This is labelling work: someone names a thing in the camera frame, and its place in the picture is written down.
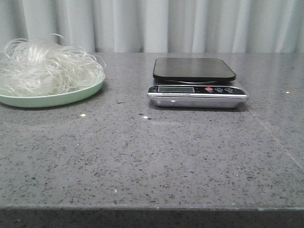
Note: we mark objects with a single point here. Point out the black silver kitchen scale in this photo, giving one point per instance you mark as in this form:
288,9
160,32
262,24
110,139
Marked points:
195,83

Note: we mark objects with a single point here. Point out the white pleated curtain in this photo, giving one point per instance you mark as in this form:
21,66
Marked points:
185,26

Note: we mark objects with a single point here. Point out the light green plastic plate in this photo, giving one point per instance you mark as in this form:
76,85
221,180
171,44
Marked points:
51,100

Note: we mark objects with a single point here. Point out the white vermicelli noodle bundle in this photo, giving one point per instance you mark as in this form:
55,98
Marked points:
39,67

